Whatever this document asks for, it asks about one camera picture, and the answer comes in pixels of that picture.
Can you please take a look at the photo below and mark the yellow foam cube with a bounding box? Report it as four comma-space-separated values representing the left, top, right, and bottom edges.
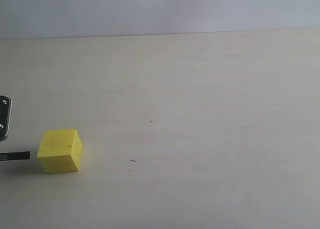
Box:
36, 128, 83, 174

